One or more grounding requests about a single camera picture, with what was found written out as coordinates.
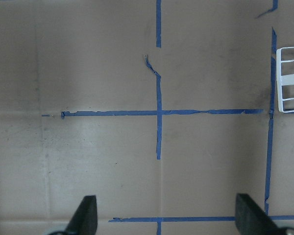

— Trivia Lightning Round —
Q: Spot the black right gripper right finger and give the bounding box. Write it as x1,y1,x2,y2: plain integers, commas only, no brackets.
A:
235,193,282,235

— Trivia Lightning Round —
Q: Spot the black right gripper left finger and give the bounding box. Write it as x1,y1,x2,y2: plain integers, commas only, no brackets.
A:
65,195,98,235

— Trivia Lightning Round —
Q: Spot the white wire cup rack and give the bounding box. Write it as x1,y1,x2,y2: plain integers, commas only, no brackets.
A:
276,46,294,113

